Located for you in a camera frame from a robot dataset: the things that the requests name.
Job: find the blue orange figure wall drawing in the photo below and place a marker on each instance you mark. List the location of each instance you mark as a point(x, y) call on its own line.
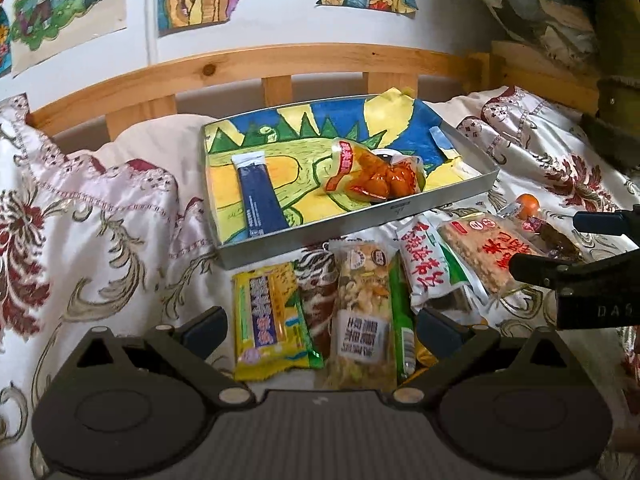
point(4, 45)

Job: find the green stick snack packet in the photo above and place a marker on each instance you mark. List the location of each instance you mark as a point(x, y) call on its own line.
point(401, 320)

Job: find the dark blue snack packet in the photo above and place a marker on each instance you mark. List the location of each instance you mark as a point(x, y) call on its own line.
point(260, 200)

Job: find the blond character wall drawing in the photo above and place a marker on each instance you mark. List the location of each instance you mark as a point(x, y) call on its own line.
point(70, 5)

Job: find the dark brown snack packet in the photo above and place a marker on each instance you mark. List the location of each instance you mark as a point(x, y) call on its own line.
point(555, 240)

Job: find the yellow snack packet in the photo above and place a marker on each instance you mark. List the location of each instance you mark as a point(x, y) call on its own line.
point(267, 320)

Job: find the grey metal tray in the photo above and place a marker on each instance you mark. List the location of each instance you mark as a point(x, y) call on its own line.
point(350, 225)

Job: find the brown white striped snack packet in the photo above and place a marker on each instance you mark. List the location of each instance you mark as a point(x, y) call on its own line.
point(317, 285)

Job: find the pile of clothes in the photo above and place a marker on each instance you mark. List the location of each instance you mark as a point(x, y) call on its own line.
point(550, 5)

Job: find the orange clear snack packet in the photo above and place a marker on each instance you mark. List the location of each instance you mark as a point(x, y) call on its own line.
point(372, 172)

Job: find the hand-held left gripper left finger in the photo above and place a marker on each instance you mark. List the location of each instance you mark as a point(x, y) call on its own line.
point(207, 329)

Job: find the floral satin bedspread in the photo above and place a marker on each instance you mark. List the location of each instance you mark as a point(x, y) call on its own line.
point(100, 240)

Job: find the white wall pipe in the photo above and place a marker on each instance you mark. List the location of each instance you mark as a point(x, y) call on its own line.
point(151, 10)

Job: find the rice cracker packet red print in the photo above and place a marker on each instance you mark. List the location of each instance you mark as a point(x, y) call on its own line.
point(485, 252)

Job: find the white green red-print packet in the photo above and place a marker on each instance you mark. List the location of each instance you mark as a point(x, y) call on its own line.
point(432, 265)

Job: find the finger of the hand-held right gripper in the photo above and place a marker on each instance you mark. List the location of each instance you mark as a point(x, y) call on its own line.
point(607, 223)
point(535, 270)

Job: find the clear nut mix packet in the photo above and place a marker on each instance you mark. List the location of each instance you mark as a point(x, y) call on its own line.
point(360, 310)

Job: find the small orange round item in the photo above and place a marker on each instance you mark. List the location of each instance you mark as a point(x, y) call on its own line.
point(528, 206)

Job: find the white pillow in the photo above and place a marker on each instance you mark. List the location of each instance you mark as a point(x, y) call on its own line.
point(160, 132)

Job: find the wooden bed headboard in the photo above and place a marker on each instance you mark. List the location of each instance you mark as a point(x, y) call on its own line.
point(300, 62)

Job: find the colourful dinosaur drawing paper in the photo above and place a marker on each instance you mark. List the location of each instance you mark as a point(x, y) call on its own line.
point(300, 125)

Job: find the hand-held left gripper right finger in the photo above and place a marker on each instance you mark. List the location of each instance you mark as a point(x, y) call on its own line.
point(436, 330)

